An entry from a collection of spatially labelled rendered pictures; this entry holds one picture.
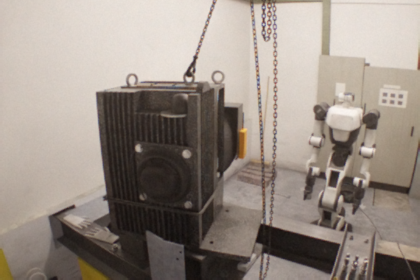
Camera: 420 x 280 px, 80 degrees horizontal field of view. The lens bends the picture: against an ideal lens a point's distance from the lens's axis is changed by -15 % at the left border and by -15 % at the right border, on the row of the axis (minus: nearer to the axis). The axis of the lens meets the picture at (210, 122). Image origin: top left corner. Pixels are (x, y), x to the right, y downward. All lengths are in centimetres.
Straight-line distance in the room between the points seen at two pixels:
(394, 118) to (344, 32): 132
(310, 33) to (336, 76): 75
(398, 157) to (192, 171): 331
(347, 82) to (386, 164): 120
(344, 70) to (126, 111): 315
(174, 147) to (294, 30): 340
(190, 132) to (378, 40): 338
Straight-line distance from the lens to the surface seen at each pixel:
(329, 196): 250
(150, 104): 132
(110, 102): 134
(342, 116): 234
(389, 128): 405
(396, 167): 420
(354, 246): 196
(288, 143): 456
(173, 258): 124
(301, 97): 435
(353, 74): 397
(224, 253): 139
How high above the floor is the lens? 178
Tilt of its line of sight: 14 degrees down
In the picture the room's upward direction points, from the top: straight up
